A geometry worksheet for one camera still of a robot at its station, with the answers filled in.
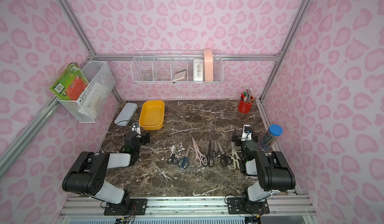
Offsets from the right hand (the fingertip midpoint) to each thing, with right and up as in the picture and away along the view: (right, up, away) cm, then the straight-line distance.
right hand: (243, 128), depth 89 cm
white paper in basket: (-85, +15, -7) cm, 86 cm away
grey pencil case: (-80, +8, +21) cm, 83 cm away
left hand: (-64, -1, +5) cm, 64 cm away
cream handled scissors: (-6, -18, -1) cm, 19 cm away
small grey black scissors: (-42, -18, 0) cm, 46 cm away
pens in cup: (+8, +21, +18) cm, 29 cm away
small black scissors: (-11, -18, -1) cm, 22 cm away
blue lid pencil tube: (+13, -1, -11) cm, 17 cm away
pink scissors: (-26, -18, -1) cm, 31 cm away
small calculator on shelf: (-38, +33, +5) cm, 51 cm away
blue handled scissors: (-35, -20, -1) cm, 40 cm away
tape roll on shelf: (-59, +32, +7) cm, 67 cm away
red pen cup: (+8, +16, +20) cm, 27 cm away
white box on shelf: (-27, +36, +3) cm, 45 cm away
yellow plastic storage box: (-60, +7, +18) cm, 63 cm away
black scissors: (-20, -20, -1) cm, 28 cm away
